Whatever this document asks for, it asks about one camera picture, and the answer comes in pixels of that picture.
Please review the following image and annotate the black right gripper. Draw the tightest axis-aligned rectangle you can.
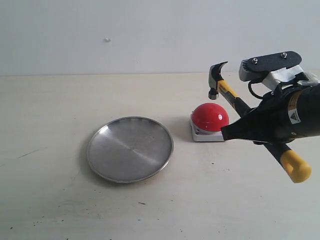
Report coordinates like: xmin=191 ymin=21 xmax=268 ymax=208
xmin=221 ymin=84 xmax=320 ymax=143

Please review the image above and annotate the yellow black claw hammer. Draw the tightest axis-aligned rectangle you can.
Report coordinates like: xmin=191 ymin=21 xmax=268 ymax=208
xmin=208 ymin=62 xmax=312 ymax=183

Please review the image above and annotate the red dome push button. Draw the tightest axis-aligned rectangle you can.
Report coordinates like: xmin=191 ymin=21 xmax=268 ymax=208
xmin=189 ymin=103 xmax=230 ymax=142

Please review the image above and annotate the round steel plate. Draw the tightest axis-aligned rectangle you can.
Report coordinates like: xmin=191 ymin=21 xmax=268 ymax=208
xmin=86 ymin=116 xmax=174 ymax=184

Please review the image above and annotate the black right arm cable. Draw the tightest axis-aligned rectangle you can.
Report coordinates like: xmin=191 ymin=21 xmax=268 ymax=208
xmin=247 ymin=79 xmax=266 ymax=101

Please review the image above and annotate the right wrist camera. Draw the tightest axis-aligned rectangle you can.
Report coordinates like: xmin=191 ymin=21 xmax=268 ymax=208
xmin=238 ymin=51 xmax=320 ymax=91

